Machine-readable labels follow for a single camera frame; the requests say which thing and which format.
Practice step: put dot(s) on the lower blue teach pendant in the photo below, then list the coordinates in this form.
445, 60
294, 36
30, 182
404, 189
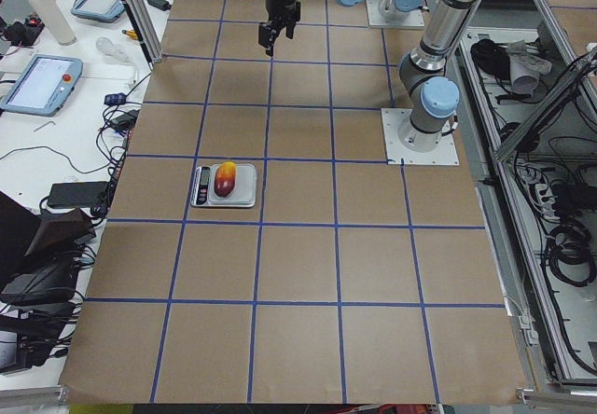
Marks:
44, 86

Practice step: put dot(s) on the blue small device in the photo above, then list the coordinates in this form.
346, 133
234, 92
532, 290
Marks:
115, 99

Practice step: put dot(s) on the black power brick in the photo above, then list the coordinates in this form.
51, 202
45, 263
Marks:
76, 194

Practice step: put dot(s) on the red yellow mango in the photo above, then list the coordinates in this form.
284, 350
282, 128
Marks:
225, 179

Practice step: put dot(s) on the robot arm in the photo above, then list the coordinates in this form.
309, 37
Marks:
434, 97

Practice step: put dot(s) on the silver digital kitchen scale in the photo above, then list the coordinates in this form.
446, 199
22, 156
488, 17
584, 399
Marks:
244, 194

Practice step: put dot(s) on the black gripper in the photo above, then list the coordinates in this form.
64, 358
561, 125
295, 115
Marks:
284, 11

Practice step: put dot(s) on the white light bulb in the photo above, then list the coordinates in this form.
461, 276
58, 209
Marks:
108, 48

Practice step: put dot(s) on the blue teach pendant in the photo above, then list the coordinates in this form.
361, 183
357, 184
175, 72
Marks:
98, 10
44, 86

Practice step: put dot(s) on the aluminium frame post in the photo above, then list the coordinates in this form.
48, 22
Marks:
144, 28

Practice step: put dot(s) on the upper white tube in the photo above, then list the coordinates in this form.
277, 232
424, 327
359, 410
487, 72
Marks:
54, 20

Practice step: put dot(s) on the grey crumpled cloth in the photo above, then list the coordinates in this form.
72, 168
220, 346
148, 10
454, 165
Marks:
525, 68

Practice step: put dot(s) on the upper blue teach pendant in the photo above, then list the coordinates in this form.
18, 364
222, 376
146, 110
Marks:
98, 10

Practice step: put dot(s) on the black power adapter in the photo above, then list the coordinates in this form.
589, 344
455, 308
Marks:
162, 5

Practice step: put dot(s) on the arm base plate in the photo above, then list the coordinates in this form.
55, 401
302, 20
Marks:
406, 146
399, 14

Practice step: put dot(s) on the white power strip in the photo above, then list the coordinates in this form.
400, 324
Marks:
542, 197

